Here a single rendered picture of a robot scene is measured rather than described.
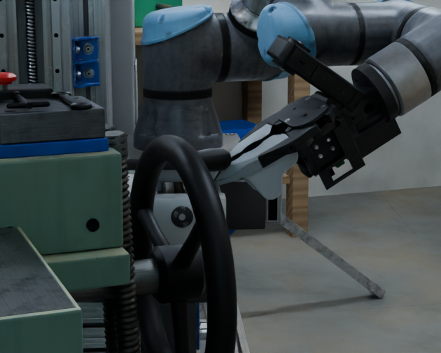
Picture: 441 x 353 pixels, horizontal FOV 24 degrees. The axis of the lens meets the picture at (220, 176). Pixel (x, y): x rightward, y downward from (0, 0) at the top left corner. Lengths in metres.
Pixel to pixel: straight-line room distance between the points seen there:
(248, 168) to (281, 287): 2.49
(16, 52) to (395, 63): 0.83
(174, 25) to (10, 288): 0.95
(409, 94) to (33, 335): 0.57
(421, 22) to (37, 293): 0.61
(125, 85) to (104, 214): 1.17
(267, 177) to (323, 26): 0.20
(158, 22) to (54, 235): 0.78
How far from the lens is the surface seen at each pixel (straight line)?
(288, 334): 3.15
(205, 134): 1.69
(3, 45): 1.76
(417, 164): 5.09
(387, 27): 1.22
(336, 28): 1.19
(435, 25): 1.16
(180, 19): 1.65
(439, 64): 1.14
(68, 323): 0.71
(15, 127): 0.92
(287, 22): 1.17
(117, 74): 2.09
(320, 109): 1.10
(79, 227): 0.94
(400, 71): 1.13
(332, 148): 1.12
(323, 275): 3.70
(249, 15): 1.67
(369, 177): 4.98
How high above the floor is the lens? 1.14
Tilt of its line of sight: 12 degrees down
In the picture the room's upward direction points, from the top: straight up
